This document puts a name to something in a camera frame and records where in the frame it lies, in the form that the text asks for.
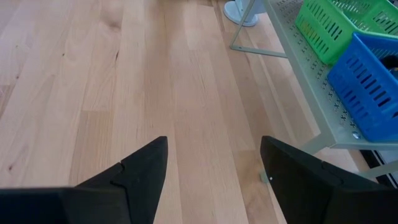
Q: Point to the green plastic basket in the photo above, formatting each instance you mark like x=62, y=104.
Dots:
x=329, y=28

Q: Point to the blue plastic basket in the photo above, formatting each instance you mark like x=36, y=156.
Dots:
x=367, y=90

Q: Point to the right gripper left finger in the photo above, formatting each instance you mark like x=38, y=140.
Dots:
x=136, y=189

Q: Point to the green perforated metal shelf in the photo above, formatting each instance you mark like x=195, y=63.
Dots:
x=311, y=81

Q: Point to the white desk lamp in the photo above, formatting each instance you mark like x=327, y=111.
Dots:
x=241, y=11

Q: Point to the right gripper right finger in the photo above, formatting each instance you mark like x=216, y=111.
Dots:
x=304, y=193

